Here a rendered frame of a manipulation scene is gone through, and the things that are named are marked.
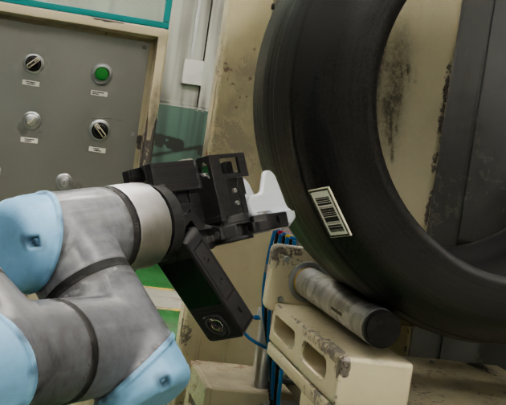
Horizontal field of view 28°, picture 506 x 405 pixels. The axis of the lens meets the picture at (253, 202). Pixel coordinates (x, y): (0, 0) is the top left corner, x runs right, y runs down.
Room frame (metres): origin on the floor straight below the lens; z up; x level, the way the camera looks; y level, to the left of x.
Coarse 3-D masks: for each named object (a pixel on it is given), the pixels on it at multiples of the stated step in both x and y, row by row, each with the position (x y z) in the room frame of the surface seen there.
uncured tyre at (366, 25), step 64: (320, 0) 1.12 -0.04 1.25; (384, 0) 1.10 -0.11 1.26; (320, 64) 1.10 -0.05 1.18; (256, 128) 1.29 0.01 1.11; (320, 128) 1.10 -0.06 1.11; (384, 192) 1.10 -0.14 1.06; (320, 256) 1.24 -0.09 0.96; (384, 256) 1.11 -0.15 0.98; (448, 256) 1.12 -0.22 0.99; (448, 320) 1.15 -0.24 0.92
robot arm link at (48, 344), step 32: (0, 288) 0.66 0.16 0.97; (0, 320) 0.62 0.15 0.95; (32, 320) 0.65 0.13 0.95; (64, 320) 0.67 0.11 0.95; (0, 352) 0.61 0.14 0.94; (32, 352) 0.63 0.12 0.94; (64, 352) 0.66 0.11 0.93; (96, 352) 0.69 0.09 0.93; (0, 384) 0.61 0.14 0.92; (32, 384) 0.63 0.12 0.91; (64, 384) 0.66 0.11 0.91
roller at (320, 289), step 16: (304, 272) 1.44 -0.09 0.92; (320, 272) 1.42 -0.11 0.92; (304, 288) 1.40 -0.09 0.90; (320, 288) 1.33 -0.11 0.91; (336, 288) 1.29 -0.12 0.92; (320, 304) 1.32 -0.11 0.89; (336, 304) 1.25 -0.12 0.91; (352, 304) 1.20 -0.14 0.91; (368, 304) 1.18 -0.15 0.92; (336, 320) 1.27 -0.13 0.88; (352, 320) 1.18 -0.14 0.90; (368, 320) 1.14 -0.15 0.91; (384, 320) 1.14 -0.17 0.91; (368, 336) 1.13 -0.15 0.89; (384, 336) 1.14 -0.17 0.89
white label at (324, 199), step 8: (312, 192) 1.12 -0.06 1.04; (320, 192) 1.10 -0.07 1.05; (328, 192) 1.09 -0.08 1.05; (312, 200) 1.12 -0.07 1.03; (320, 200) 1.11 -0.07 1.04; (328, 200) 1.10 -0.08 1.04; (320, 208) 1.12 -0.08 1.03; (328, 208) 1.11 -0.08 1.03; (336, 208) 1.09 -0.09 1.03; (320, 216) 1.12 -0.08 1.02; (328, 216) 1.11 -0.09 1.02; (336, 216) 1.10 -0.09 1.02; (328, 224) 1.12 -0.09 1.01; (336, 224) 1.11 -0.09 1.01; (344, 224) 1.10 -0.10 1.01; (328, 232) 1.13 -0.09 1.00; (336, 232) 1.12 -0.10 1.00; (344, 232) 1.10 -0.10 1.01
